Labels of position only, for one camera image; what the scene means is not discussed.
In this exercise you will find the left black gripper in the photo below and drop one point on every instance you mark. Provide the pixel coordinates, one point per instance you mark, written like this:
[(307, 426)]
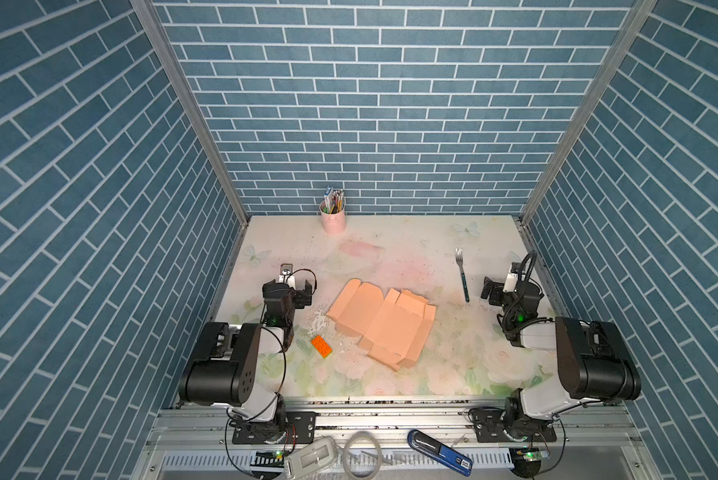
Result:
[(299, 293)]

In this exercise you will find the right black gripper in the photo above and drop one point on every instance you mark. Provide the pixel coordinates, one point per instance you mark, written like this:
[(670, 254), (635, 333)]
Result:
[(491, 290)]

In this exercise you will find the orange paper box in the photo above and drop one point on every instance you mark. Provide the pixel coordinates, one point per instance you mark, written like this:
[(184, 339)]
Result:
[(392, 328)]

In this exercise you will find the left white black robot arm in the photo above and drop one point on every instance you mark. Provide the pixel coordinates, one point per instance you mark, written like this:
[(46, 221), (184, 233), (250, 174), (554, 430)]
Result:
[(221, 370)]

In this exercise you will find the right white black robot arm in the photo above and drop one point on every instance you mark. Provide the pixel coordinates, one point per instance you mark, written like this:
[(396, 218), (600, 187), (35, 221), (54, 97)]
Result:
[(593, 364)]

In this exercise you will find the orange toy brick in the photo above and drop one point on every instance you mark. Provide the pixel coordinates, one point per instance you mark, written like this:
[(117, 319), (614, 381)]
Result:
[(321, 346)]

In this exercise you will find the pink metal pen cup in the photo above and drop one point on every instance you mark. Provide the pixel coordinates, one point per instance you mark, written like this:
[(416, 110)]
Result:
[(333, 223)]

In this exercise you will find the grey handheld device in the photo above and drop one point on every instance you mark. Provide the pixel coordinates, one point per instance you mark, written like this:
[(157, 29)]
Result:
[(316, 456)]

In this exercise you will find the blue handheld device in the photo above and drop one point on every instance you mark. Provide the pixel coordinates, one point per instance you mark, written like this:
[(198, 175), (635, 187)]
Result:
[(439, 452)]

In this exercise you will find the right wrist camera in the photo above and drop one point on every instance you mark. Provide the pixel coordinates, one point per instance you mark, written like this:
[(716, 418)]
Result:
[(513, 279)]

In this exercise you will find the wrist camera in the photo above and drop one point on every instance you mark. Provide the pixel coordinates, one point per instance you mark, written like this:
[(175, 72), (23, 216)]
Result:
[(286, 274), (513, 279)]

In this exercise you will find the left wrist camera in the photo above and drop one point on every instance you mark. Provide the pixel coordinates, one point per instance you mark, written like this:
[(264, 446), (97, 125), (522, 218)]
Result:
[(286, 274)]

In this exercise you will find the fork with teal handle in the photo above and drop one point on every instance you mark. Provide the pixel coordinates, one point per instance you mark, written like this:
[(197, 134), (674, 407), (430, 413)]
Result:
[(459, 259)]

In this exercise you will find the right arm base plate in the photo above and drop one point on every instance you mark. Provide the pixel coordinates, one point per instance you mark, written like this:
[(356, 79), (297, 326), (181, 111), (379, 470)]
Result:
[(494, 425)]

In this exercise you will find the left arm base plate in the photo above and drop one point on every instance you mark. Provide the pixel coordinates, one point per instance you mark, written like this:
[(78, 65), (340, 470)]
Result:
[(291, 427)]

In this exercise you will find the aluminium frame rail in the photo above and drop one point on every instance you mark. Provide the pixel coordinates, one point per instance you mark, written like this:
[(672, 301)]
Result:
[(192, 427)]

